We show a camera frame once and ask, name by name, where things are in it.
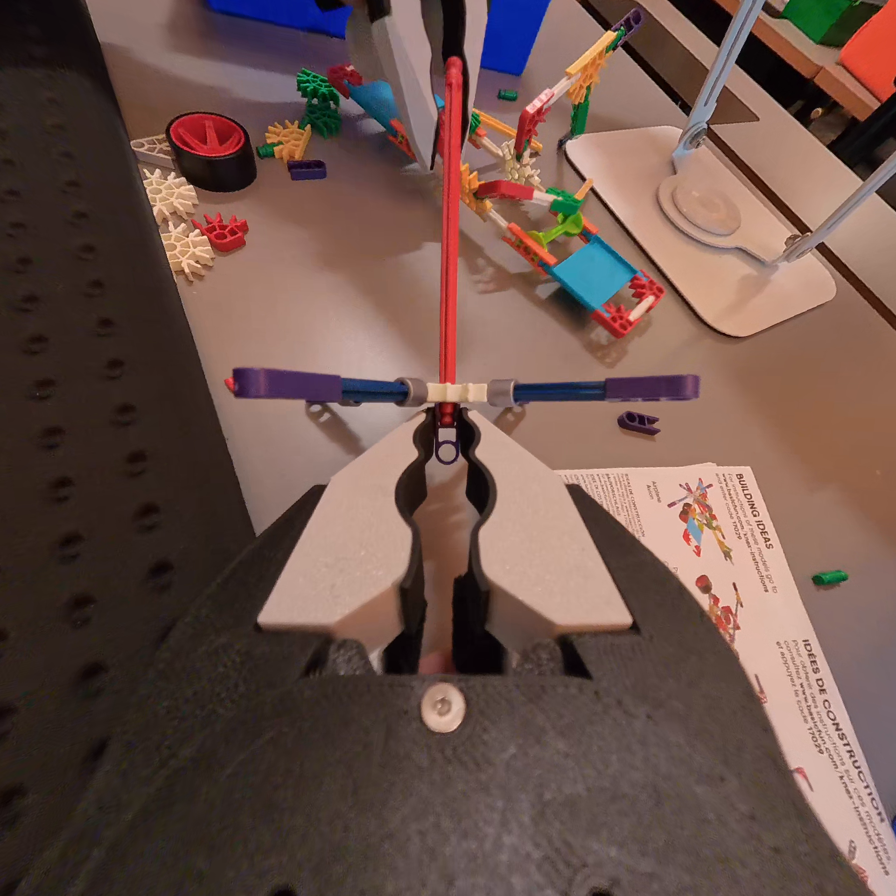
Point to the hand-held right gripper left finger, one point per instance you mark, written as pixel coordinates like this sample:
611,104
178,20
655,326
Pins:
343,553

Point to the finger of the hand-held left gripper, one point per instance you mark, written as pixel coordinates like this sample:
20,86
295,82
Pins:
406,84
477,42

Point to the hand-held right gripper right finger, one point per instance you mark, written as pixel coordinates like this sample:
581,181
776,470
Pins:
553,553

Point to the blue panel toy seat assembly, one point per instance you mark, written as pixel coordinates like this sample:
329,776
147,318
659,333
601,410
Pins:
378,98

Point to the blue plastic bin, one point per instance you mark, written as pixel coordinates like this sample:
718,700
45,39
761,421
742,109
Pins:
518,42

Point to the long red toy rod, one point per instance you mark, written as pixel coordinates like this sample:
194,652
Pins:
448,245

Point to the colourful toy wheel model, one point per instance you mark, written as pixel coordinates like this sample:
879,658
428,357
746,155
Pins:
595,273

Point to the yellow toy connector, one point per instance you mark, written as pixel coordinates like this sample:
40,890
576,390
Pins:
288,140

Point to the purple toy connector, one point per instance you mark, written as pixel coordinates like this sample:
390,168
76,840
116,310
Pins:
306,169
638,422

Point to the white document stand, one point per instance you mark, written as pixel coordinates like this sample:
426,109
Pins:
630,175

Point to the red wheel black tyre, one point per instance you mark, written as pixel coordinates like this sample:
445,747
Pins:
210,150

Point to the white building ideas booklet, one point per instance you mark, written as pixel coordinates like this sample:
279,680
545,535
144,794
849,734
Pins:
770,630

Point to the red toy connector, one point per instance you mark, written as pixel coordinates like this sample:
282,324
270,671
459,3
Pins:
224,231

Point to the grey toy connector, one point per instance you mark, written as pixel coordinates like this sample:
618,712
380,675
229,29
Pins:
154,150

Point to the white snowflake toy connector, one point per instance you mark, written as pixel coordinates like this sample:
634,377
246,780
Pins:
169,196
187,248

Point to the green storage box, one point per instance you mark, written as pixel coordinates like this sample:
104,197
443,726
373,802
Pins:
819,17

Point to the orange storage box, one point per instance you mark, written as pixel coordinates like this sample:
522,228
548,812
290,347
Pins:
871,49

